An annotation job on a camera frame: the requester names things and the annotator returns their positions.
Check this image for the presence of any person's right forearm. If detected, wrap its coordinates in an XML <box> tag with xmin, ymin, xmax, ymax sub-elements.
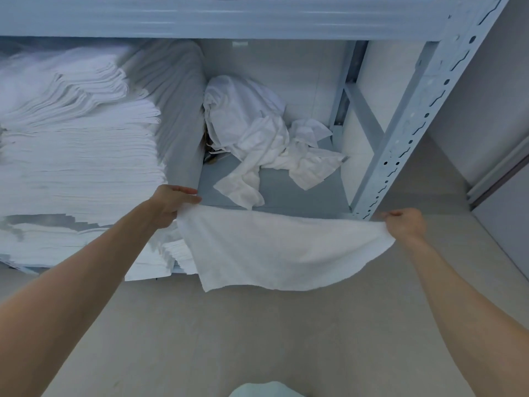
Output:
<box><xmin>398</xmin><ymin>235</ymin><xmax>529</xmax><ymax>397</ymax></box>

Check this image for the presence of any stack of folded white towels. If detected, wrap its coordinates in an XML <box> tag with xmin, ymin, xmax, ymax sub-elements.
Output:
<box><xmin>0</xmin><ymin>39</ymin><xmax>206</xmax><ymax>281</ymax></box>

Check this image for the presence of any grey metal shelving rack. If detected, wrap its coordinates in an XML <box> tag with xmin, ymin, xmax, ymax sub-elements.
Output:
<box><xmin>0</xmin><ymin>0</ymin><xmax>513</xmax><ymax>221</ymax></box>

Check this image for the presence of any person's right hand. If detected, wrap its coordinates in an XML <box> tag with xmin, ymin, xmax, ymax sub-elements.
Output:
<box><xmin>379</xmin><ymin>208</ymin><xmax>427</xmax><ymax>244</ymax></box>

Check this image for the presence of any crumpled white cloth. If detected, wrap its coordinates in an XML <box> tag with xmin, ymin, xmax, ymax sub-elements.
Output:
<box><xmin>203</xmin><ymin>75</ymin><xmax>290</xmax><ymax>159</ymax></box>

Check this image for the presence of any person's left hand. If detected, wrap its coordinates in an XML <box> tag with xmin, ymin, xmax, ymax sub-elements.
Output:
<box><xmin>149</xmin><ymin>184</ymin><xmax>203</xmax><ymax>230</ymax></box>

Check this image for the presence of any rumpled white towel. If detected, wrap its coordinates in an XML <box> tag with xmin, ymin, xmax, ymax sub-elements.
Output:
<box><xmin>213</xmin><ymin>116</ymin><xmax>349</xmax><ymax>210</ymax></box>

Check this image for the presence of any person's light shirt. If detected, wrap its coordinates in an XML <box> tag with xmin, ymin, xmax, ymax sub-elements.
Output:
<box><xmin>228</xmin><ymin>382</ymin><xmax>306</xmax><ymax>397</ymax></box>

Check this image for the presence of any person's left forearm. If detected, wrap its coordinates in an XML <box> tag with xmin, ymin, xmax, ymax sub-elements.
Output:
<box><xmin>0</xmin><ymin>199</ymin><xmax>166</xmax><ymax>397</ymax></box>

